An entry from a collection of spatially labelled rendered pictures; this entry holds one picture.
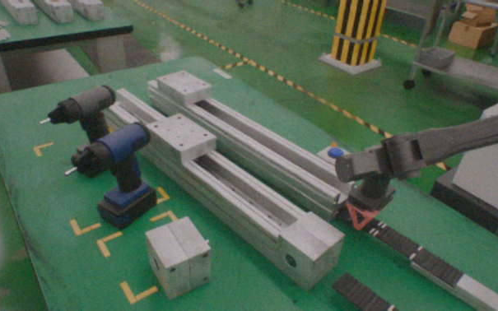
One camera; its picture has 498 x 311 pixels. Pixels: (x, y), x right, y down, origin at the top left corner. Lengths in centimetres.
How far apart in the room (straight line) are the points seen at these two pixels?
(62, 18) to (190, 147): 166
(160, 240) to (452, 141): 55
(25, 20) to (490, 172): 228
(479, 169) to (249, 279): 69
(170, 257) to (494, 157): 84
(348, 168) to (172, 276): 39
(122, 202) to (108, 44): 166
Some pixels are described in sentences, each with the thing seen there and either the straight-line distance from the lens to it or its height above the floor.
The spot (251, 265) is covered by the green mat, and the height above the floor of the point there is 78.
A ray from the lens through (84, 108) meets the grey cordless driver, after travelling 100.
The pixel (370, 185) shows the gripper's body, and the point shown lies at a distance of 84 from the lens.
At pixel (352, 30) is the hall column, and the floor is 39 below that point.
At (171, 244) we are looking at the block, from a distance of 74.
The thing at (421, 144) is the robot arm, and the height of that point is 107.
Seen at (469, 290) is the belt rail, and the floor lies 81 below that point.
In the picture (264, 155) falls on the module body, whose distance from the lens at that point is 99.
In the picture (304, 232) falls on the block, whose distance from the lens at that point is 77.
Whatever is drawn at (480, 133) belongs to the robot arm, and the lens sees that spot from 73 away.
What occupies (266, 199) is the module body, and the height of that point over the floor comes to 85.
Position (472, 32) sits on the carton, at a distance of 575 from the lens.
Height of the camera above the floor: 142
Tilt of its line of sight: 35 degrees down
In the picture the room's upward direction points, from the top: 4 degrees clockwise
